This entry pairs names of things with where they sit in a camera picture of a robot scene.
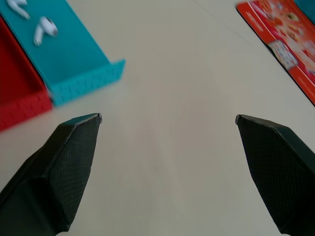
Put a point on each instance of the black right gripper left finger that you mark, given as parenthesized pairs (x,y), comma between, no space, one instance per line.
(56,172)

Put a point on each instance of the red plastic bin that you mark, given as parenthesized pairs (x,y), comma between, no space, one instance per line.
(14,81)

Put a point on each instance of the teal plastic bin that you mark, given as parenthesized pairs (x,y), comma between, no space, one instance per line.
(66,49)

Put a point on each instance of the white earbud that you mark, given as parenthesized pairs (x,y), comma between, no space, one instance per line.
(44,29)
(18,7)

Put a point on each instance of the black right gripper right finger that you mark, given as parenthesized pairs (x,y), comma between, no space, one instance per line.
(278,167)

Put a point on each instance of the red printed game case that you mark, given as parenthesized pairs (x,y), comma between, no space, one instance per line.
(288,37)

